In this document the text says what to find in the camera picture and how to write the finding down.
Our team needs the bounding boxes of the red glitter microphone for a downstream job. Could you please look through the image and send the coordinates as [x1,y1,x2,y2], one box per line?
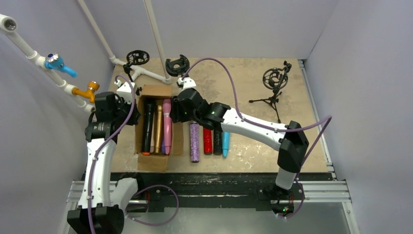
[203,128,213,155]

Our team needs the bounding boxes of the plain black microphone orange end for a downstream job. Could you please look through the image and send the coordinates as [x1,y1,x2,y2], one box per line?
[141,98,156,155]

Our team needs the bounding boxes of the tripod shock mount stand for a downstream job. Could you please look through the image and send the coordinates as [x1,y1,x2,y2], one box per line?
[248,60,292,123]
[123,50,150,82]

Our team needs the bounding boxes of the white PVC pipe frame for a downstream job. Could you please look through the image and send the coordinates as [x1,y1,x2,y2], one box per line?
[0,0,171,114]

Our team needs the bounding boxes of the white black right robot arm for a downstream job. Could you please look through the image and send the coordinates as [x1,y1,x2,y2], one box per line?
[172,88,309,190]

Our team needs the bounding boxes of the orange water tap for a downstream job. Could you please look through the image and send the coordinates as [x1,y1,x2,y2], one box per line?
[72,81,100,104]

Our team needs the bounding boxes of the pink glitter microphone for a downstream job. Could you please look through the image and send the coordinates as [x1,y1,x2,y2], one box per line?
[162,99,172,155]

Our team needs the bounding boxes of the black glitter microphone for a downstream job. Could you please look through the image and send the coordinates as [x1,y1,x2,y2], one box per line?
[213,130,223,155]

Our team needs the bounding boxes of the blue water tap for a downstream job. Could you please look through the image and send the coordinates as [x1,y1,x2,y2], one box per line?
[44,53,78,78]

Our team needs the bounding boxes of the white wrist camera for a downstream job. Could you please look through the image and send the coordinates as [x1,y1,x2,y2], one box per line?
[114,80,137,104]
[176,77,196,91]

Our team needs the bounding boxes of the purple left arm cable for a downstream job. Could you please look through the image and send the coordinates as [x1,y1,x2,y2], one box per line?
[87,74,180,234]

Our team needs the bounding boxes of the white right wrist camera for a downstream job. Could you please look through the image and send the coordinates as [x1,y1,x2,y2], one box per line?
[176,77,196,91]

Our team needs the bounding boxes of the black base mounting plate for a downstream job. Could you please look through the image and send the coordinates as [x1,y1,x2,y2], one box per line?
[80,173,333,214]

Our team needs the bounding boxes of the purple glitter microphone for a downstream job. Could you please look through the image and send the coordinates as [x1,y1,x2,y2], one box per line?
[189,122,200,163]

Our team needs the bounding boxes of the gold metallic microphone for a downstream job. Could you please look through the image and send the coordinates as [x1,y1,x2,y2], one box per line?
[154,105,163,154]

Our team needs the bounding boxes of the violet plastic microphone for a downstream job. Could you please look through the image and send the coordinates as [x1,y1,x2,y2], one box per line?
[161,140,166,155]

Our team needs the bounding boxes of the blue glitter microphone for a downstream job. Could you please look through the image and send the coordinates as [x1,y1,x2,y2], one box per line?
[222,132,230,158]

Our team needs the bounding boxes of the round base shock mount stand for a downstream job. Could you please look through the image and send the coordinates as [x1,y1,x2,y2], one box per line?
[165,55,190,77]

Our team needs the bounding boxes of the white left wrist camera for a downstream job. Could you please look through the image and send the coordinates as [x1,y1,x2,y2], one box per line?
[114,80,137,104]

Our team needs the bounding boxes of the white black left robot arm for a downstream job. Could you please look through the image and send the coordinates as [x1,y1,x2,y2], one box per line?
[67,92,140,234]

